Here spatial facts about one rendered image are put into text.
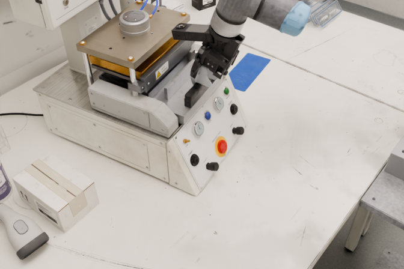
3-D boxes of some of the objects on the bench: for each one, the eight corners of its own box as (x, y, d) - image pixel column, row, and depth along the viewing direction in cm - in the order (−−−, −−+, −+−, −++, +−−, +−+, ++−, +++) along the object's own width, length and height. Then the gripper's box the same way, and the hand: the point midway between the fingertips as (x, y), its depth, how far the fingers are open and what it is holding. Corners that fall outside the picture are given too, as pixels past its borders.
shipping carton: (20, 199, 124) (10, 176, 118) (59, 171, 131) (52, 149, 125) (62, 236, 114) (53, 214, 108) (101, 204, 122) (95, 182, 116)
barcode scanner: (-18, 223, 118) (-29, 203, 112) (9, 204, 122) (0, 185, 117) (27, 268, 108) (17, 250, 102) (55, 246, 112) (47, 227, 107)
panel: (200, 191, 124) (172, 137, 116) (246, 126, 144) (225, 76, 135) (205, 192, 123) (178, 137, 115) (251, 126, 142) (231, 75, 134)
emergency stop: (218, 156, 132) (213, 145, 130) (224, 147, 135) (219, 137, 133) (223, 156, 131) (217, 145, 129) (229, 148, 134) (224, 137, 132)
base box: (48, 133, 143) (35, 90, 132) (120, 71, 167) (113, 31, 156) (196, 197, 123) (195, 154, 112) (253, 117, 148) (257, 74, 136)
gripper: (234, 48, 102) (206, 106, 118) (250, 30, 108) (222, 87, 124) (202, 28, 103) (179, 88, 119) (220, 11, 109) (196, 71, 125)
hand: (193, 79), depth 121 cm, fingers closed, pressing on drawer
